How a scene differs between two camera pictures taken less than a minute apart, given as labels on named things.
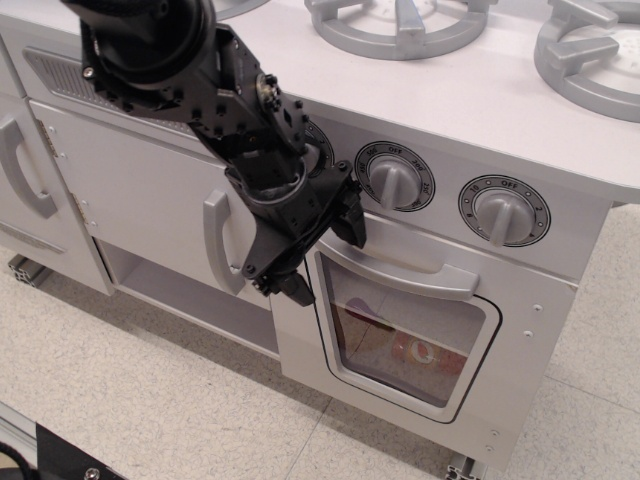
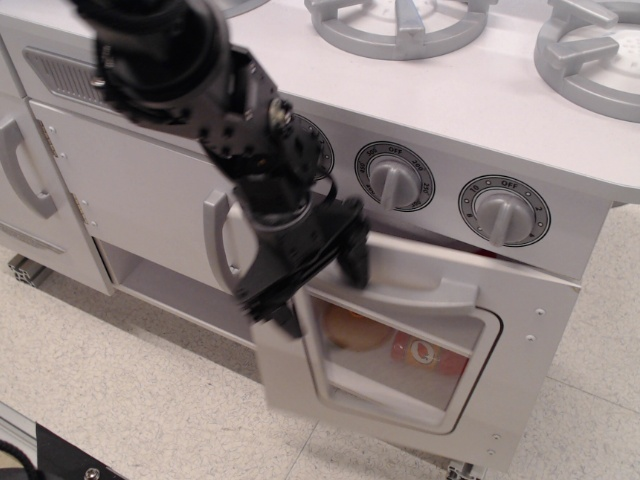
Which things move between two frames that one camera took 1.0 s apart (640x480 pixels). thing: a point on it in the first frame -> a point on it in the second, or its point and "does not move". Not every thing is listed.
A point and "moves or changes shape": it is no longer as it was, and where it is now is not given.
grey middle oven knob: [397, 175] does not move
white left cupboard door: [38, 217] does not move
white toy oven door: [436, 338] moves or changes shape
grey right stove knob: [506, 211] does not move
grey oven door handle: [401, 257] -> [446, 295]
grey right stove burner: [556, 60] does not move
